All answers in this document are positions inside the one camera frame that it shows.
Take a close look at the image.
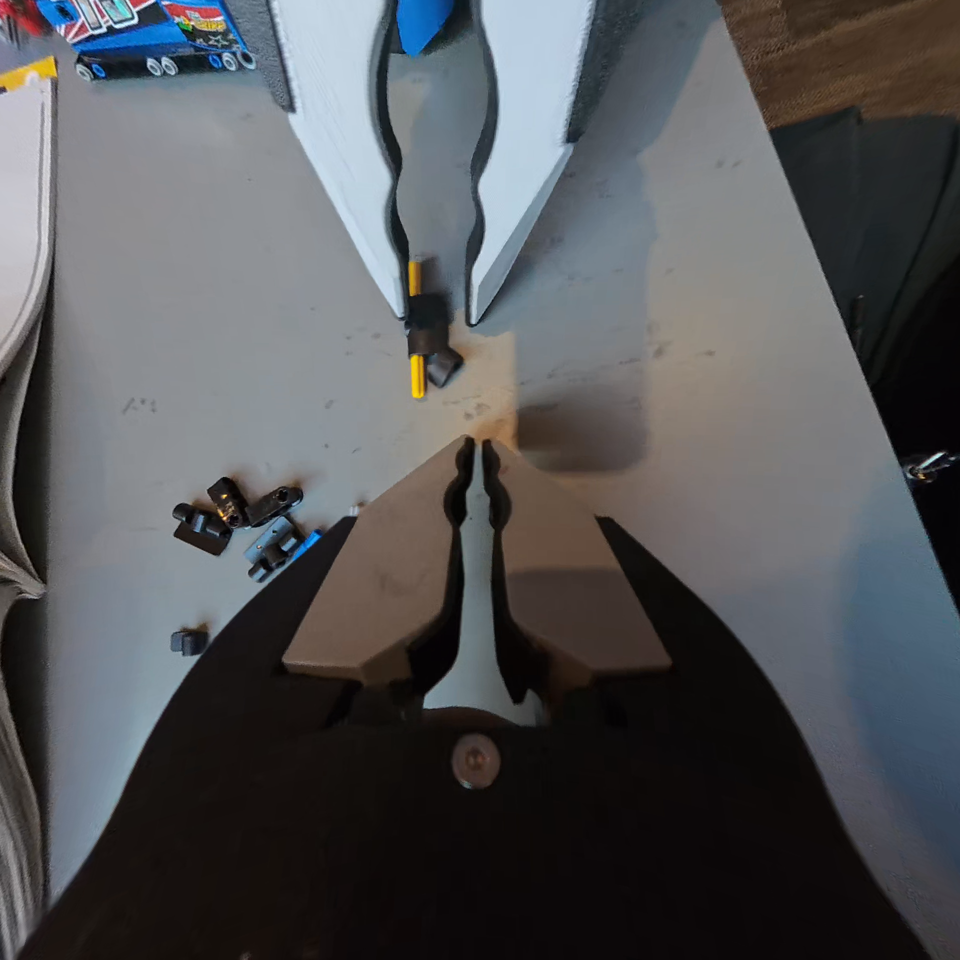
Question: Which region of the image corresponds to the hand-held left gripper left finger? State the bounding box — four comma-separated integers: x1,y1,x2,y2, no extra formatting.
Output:
282,435,475,687

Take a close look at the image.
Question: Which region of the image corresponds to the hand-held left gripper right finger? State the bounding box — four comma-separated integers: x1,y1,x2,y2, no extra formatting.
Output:
481,438,673,702

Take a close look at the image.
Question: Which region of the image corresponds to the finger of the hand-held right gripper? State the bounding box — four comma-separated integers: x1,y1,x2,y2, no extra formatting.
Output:
270,0,412,322
465,0,597,327

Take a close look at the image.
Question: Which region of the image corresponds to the black pin connector brick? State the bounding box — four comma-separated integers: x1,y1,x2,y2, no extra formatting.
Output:
243,485,306,528

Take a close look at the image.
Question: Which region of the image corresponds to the black axle connector brick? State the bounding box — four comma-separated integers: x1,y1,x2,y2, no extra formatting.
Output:
405,292,453,355

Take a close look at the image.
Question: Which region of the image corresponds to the grey desk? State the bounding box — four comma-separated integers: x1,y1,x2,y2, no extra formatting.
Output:
30,0,960,960

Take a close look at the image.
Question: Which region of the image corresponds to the partly built toy car model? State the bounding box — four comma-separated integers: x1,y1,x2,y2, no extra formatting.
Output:
0,0,258,82

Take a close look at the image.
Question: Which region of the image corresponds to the open instruction booklet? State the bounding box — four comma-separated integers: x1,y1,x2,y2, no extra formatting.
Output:
0,56,61,960

